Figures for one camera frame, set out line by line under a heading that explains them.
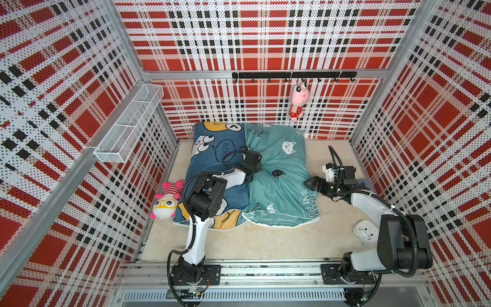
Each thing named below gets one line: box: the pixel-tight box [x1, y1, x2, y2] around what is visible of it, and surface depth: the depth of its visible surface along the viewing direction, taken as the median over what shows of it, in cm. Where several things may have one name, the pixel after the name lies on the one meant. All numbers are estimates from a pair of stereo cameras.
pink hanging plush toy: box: [288, 79, 311, 123], surface depth 93 cm
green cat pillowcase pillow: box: [241, 122, 322, 228], surface depth 92 cm
